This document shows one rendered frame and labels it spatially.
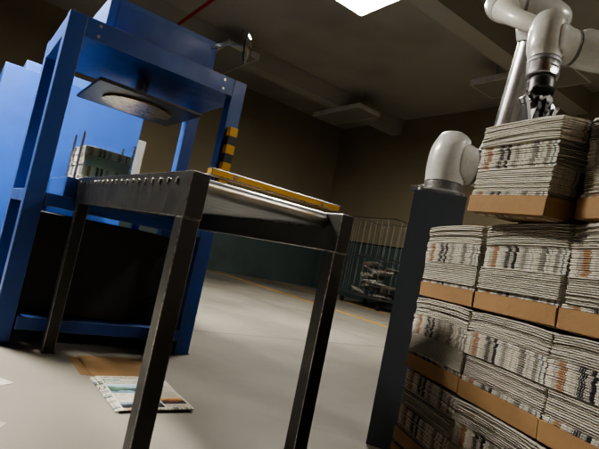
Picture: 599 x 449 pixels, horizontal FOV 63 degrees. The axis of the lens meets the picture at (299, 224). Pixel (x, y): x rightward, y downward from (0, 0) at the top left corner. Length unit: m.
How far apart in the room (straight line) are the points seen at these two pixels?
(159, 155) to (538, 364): 9.81
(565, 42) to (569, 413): 1.00
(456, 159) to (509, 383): 1.03
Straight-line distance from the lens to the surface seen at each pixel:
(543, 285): 1.21
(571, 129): 1.22
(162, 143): 10.62
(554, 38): 1.63
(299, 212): 1.49
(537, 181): 1.21
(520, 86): 2.15
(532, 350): 1.20
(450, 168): 2.03
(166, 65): 2.74
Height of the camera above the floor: 0.64
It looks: 4 degrees up
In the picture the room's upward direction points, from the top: 12 degrees clockwise
